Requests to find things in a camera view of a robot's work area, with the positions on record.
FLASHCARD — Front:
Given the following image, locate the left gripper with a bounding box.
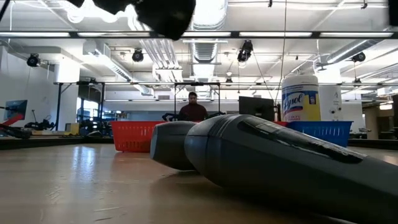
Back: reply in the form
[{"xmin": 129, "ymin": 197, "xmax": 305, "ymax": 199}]
[{"xmin": 133, "ymin": 0, "xmax": 197, "ymax": 41}]

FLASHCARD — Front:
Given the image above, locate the dark grey toiletry bottle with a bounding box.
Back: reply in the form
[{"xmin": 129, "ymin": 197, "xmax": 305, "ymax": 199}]
[{"xmin": 149, "ymin": 120, "xmax": 198, "ymax": 171}]

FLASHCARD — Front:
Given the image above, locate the grey handheld vacuum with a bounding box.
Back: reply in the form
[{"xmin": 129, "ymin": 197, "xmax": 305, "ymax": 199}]
[{"xmin": 183, "ymin": 113, "xmax": 398, "ymax": 224}]

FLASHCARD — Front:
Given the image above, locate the black ceiling spotlight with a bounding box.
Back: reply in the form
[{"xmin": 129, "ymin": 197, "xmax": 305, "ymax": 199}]
[
  {"xmin": 236, "ymin": 39, "xmax": 254, "ymax": 63},
  {"xmin": 131, "ymin": 49, "xmax": 145, "ymax": 63},
  {"xmin": 26, "ymin": 53, "xmax": 42, "ymax": 68},
  {"xmin": 351, "ymin": 51, "xmax": 367, "ymax": 63}
]

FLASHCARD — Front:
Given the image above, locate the black overhead crossbar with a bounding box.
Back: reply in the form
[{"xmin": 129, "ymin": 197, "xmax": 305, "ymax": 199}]
[{"xmin": 0, "ymin": 30, "xmax": 398, "ymax": 39}]

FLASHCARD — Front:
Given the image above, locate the person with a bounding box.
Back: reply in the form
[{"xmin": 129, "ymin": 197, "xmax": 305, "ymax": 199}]
[{"xmin": 177, "ymin": 91, "xmax": 210, "ymax": 122}]

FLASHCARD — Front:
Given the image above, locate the black monitor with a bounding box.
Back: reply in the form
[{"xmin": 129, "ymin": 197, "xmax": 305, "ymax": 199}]
[{"xmin": 238, "ymin": 95, "xmax": 276, "ymax": 122}]

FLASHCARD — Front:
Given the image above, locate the yellow box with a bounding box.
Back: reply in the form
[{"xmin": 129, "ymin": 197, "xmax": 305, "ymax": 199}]
[{"xmin": 64, "ymin": 122, "xmax": 80, "ymax": 136}]

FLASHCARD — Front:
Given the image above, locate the white yellow wipes canister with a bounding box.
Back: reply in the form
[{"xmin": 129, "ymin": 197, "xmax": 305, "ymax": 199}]
[{"xmin": 281, "ymin": 73, "xmax": 322, "ymax": 123}]

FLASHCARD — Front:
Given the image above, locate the blue screen monitor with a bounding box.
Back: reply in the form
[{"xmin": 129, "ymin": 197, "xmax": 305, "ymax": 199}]
[{"xmin": 3, "ymin": 99, "xmax": 29, "ymax": 121}]

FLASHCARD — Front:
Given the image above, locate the blue plastic basket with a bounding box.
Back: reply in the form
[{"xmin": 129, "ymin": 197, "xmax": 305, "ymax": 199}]
[{"xmin": 285, "ymin": 120, "xmax": 354, "ymax": 148}]

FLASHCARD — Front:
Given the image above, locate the silver ventilation duct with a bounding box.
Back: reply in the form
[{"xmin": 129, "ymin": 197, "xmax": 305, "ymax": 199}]
[{"xmin": 186, "ymin": 0, "xmax": 229, "ymax": 97}]

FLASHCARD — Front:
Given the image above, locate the thin hanging cable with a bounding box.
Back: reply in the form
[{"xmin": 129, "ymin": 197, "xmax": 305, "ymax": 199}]
[{"xmin": 274, "ymin": 0, "xmax": 289, "ymax": 103}]

